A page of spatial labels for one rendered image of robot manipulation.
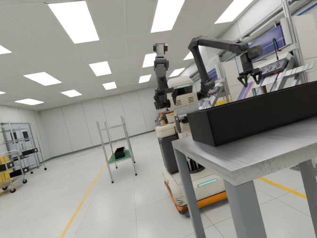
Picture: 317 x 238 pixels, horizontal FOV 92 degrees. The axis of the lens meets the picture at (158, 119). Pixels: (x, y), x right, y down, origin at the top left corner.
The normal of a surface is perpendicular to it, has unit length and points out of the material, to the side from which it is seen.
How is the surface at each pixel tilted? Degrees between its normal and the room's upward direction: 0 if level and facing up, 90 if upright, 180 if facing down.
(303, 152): 90
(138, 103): 90
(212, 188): 90
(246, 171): 90
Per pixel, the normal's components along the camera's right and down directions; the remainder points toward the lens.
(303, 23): 0.18, -0.03
